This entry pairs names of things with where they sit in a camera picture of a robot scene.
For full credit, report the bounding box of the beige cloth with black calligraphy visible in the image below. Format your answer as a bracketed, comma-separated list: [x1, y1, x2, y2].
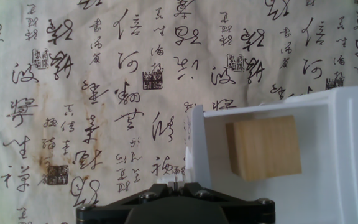
[0, 0, 358, 224]

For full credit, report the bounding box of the white plastic drawer with knob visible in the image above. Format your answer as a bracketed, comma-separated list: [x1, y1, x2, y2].
[157, 98, 335, 224]

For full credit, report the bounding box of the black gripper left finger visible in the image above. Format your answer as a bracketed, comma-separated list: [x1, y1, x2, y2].
[76, 182, 177, 224]

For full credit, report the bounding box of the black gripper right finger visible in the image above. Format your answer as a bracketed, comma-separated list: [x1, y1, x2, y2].
[176, 182, 275, 224]

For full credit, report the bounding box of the light wooden block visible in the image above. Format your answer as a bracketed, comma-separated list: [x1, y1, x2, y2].
[225, 114, 303, 182]

